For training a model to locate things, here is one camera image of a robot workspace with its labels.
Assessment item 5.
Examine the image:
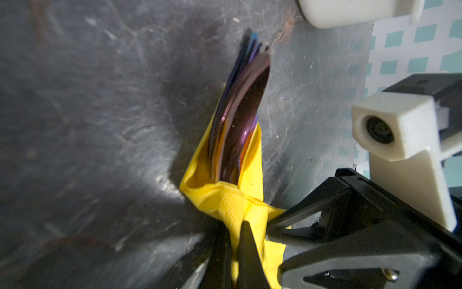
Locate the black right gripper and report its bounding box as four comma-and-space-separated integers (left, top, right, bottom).
267, 169, 462, 289

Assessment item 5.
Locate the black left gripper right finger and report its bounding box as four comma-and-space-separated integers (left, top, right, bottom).
237, 221, 271, 289

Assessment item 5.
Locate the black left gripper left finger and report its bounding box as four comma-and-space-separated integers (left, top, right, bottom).
199, 223, 233, 289

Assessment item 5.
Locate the yellow paper napkin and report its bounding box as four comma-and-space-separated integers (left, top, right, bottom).
179, 84, 288, 289

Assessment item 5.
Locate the purple spoon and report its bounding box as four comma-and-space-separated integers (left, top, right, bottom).
213, 53, 271, 184

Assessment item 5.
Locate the purple knife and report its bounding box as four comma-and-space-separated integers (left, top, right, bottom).
208, 29, 261, 178

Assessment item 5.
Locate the white plastic tub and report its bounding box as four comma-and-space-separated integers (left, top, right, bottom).
299, 0, 425, 29

